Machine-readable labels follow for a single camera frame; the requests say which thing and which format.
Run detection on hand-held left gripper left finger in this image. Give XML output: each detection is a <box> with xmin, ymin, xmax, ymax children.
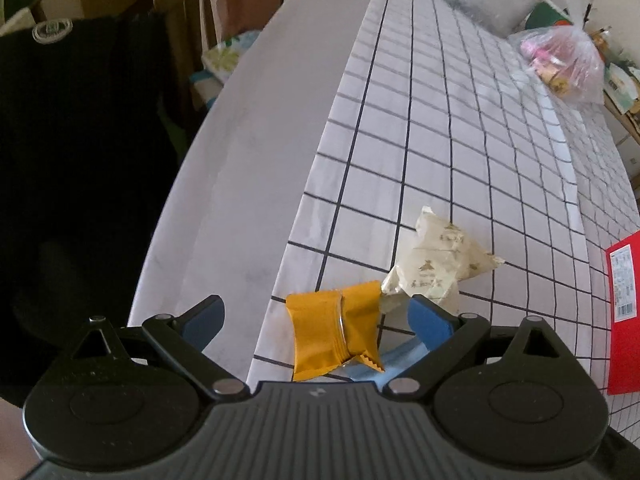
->
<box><xmin>57</xmin><ymin>295</ymin><xmax>250</xmax><ymax>402</ymax></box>

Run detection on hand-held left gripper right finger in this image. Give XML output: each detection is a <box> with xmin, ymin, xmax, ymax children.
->
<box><xmin>382</xmin><ymin>295</ymin><xmax>573</xmax><ymax>402</ymax></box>

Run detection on white blue snack packet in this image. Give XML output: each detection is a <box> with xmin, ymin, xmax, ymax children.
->
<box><xmin>345</xmin><ymin>335</ymin><xmax>427</xmax><ymax>384</ymax></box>

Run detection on cream snack packet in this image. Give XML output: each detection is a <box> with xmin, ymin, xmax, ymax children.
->
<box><xmin>380</xmin><ymin>205</ymin><xmax>506</xmax><ymax>317</ymax></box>

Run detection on yellow snack packet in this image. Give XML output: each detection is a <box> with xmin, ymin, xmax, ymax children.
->
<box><xmin>285</xmin><ymin>280</ymin><xmax>386</xmax><ymax>383</ymax></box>

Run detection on red box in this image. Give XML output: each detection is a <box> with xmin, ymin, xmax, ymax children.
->
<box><xmin>604</xmin><ymin>232</ymin><xmax>640</xmax><ymax>396</ymax></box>

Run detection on checked tablecloth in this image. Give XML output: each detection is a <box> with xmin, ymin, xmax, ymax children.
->
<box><xmin>245</xmin><ymin>0</ymin><xmax>640</xmax><ymax>448</ymax></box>

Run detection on floral cushion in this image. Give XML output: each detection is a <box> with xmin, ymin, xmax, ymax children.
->
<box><xmin>189</xmin><ymin>29</ymin><xmax>262</xmax><ymax>112</ymax></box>

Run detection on plastic bag with pink contents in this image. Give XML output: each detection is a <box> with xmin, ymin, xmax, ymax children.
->
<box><xmin>507</xmin><ymin>22</ymin><xmax>607</xmax><ymax>106</ymax></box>

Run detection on wooden chair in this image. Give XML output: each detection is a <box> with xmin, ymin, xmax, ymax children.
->
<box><xmin>152</xmin><ymin>0</ymin><xmax>321</xmax><ymax>127</ymax></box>

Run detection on white green carton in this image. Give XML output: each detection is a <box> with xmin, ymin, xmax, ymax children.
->
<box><xmin>602</xmin><ymin>64</ymin><xmax>640</xmax><ymax>117</ymax></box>

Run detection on green box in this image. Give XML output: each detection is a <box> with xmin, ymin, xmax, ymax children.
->
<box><xmin>525</xmin><ymin>0</ymin><xmax>574</xmax><ymax>32</ymax></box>

